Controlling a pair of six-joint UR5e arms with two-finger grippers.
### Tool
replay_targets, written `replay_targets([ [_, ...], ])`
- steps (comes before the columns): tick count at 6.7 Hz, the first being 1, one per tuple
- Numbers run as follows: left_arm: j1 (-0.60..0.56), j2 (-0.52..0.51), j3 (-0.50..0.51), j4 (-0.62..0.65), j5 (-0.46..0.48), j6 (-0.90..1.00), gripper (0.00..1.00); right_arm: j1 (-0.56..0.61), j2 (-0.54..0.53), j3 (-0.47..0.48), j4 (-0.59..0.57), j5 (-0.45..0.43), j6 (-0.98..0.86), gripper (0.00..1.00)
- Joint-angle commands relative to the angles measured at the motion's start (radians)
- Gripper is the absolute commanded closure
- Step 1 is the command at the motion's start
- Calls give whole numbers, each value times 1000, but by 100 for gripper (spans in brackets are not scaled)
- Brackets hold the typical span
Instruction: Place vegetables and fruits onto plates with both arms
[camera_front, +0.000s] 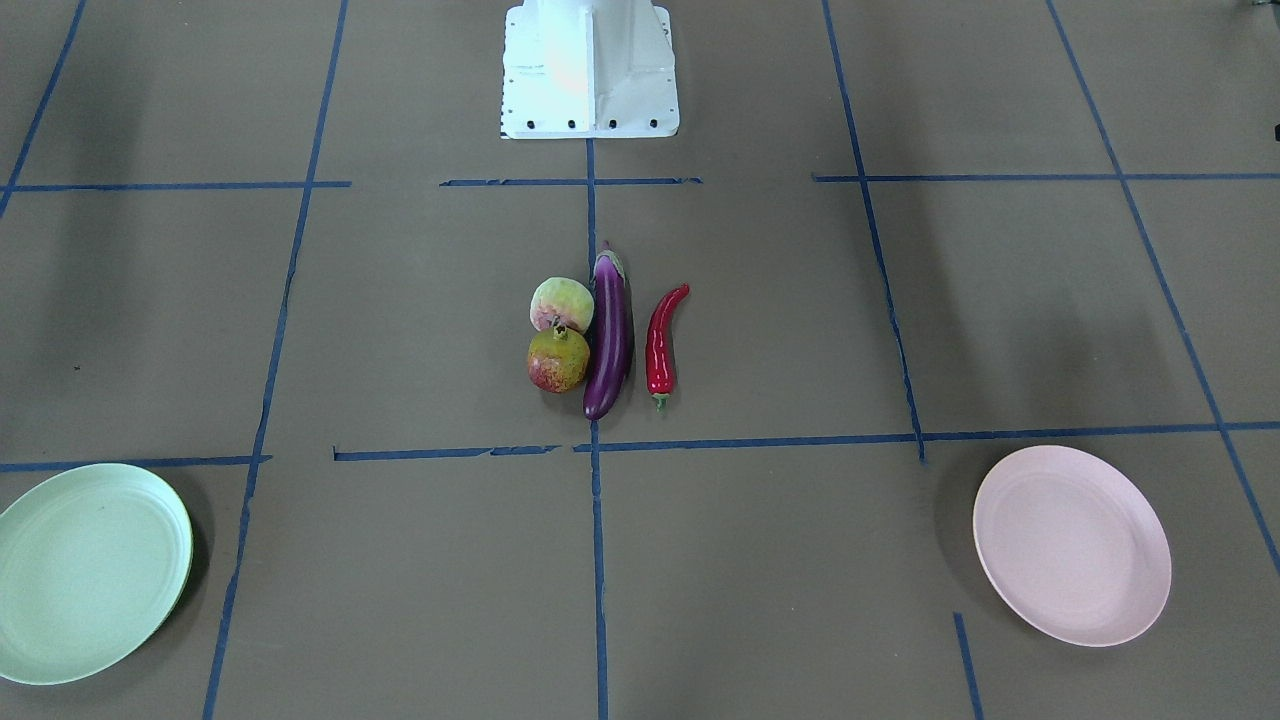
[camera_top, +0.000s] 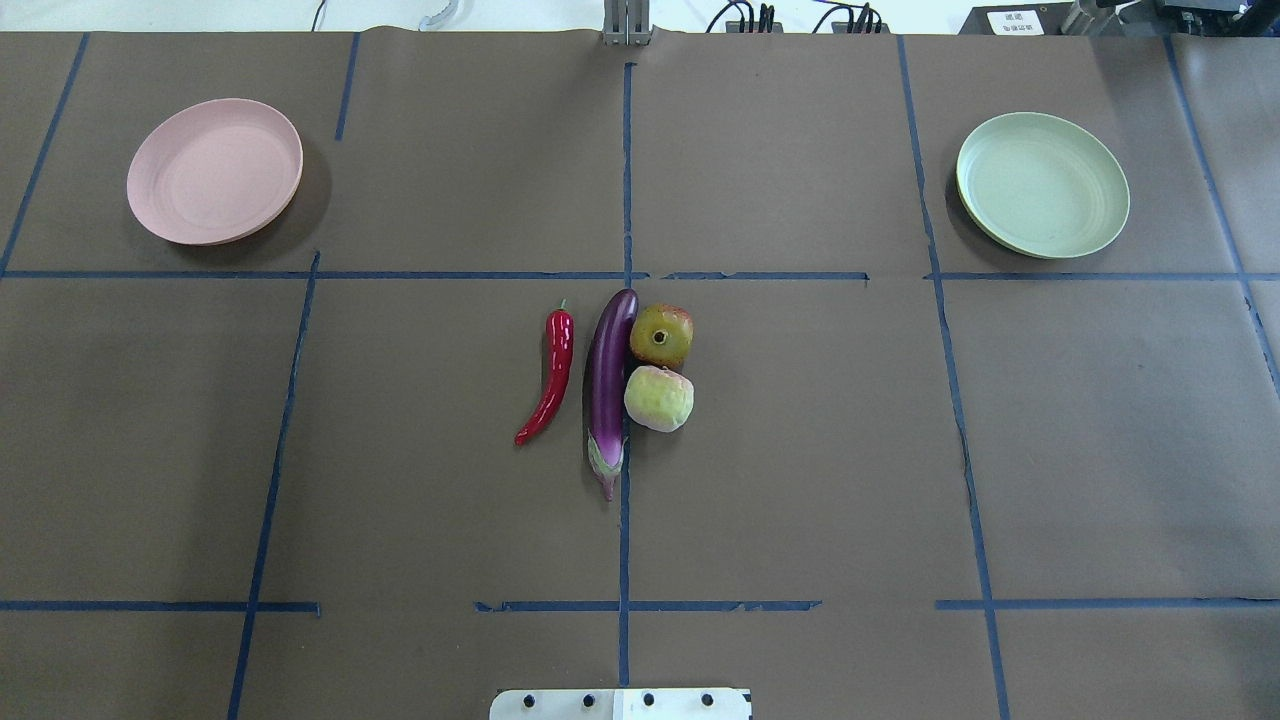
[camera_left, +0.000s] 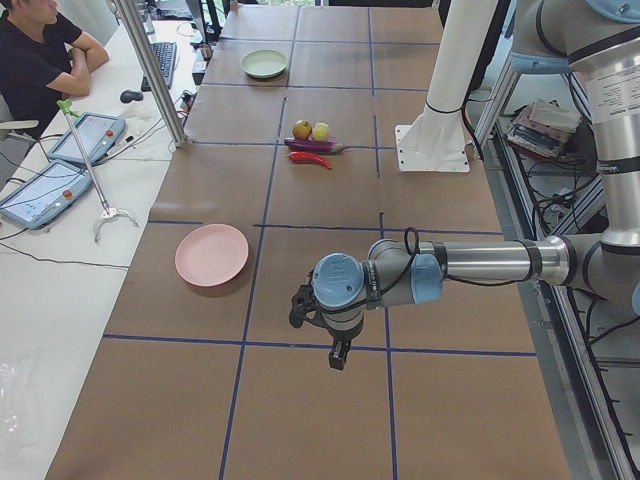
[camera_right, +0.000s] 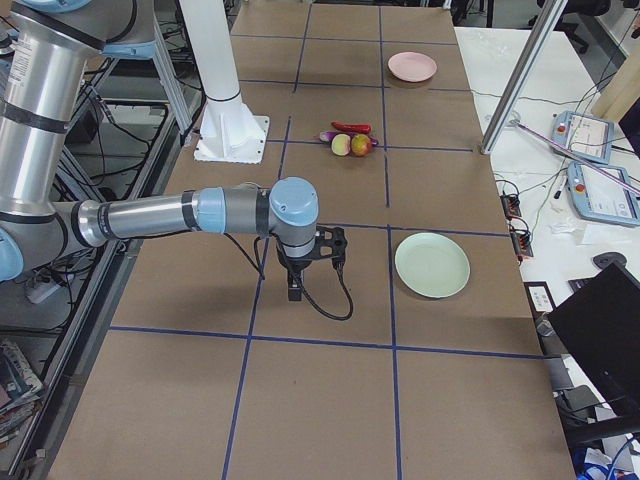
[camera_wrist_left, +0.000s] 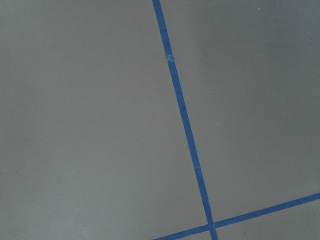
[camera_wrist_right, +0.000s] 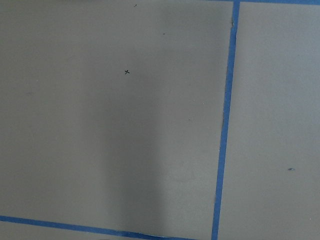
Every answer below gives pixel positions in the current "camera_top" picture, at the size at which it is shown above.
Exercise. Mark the red-yellow apple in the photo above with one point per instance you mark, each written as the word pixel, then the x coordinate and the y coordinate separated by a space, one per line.
pixel 662 336

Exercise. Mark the purple eggplant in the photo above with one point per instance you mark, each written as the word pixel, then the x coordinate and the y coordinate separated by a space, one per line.
pixel 607 368

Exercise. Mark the red chili pepper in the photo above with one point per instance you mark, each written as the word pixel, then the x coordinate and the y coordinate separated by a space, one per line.
pixel 559 336

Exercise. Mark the green plate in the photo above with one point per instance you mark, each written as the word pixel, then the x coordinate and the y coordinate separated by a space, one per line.
pixel 1042 186

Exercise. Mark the pink plate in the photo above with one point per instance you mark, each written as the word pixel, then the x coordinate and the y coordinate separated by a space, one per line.
pixel 215 172

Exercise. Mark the aluminium frame post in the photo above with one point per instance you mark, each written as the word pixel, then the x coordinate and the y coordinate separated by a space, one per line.
pixel 627 23

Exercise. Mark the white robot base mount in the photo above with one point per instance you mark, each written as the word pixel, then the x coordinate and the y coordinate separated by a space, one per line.
pixel 623 703

